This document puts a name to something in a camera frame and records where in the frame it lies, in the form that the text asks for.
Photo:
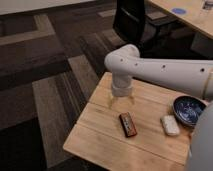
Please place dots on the clear glass on desk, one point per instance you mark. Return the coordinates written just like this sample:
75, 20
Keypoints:
208, 5

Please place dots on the red brown snack bar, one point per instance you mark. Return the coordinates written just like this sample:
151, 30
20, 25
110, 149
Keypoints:
127, 124

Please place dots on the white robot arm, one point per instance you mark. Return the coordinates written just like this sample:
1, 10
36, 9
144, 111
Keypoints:
193, 77

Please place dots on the blue round disc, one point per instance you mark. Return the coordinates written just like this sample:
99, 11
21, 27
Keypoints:
178, 11

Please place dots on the dark blue patterned bowl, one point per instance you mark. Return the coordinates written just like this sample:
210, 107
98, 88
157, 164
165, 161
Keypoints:
188, 109

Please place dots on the light wooden background desk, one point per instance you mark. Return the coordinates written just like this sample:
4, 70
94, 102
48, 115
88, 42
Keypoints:
196, 17

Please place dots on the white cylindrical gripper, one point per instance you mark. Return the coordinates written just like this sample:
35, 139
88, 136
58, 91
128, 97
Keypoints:
121, 86

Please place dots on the black office chair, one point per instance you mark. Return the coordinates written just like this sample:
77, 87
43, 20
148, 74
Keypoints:
139, 23

